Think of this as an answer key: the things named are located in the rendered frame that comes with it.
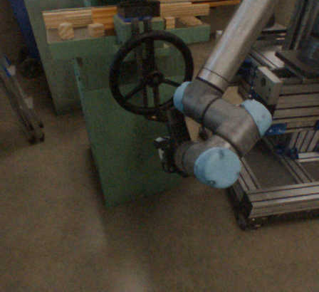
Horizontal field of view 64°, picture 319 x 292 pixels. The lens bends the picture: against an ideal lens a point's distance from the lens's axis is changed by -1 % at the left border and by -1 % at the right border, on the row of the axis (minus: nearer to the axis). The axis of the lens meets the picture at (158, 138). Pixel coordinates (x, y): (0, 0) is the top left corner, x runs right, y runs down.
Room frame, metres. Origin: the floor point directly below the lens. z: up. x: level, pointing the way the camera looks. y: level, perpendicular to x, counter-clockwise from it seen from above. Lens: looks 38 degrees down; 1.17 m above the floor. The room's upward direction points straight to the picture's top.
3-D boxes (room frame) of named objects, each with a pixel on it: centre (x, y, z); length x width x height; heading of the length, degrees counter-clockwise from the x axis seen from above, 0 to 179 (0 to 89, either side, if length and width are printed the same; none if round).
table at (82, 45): (1.00, 0.10, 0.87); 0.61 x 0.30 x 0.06; 110
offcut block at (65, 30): (0.90, 0.31, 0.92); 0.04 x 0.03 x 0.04; 167
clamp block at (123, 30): (0.92, 0.07, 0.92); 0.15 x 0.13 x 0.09; 110
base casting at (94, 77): (1.22, 0.18, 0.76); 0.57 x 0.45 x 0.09; 20
